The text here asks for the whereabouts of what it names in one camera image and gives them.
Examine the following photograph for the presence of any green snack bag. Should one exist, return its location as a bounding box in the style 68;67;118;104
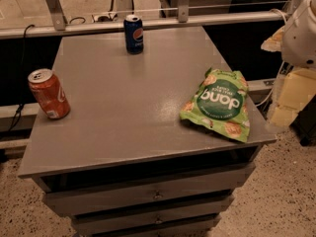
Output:
180;68;250;142

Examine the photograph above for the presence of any orange coke can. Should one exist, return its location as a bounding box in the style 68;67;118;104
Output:
28;68;70;119

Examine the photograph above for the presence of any grey drawer cabinet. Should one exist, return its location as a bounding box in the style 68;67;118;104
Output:
19;27;275;237

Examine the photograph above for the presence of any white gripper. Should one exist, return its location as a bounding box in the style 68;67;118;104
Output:
261;0;316;127

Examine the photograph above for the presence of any metal railing frame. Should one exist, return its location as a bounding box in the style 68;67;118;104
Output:
0;0;303;40

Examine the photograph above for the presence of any white floor power outlet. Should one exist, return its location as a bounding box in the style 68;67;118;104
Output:
92;13;118;23

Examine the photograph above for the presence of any blue pepsi can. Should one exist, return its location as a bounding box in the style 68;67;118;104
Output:
123;14;143;54

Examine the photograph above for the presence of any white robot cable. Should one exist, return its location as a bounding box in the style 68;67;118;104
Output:
255;60;286;108

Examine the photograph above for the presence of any black hanging cable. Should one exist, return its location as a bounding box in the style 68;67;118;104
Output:
7;24;36;133

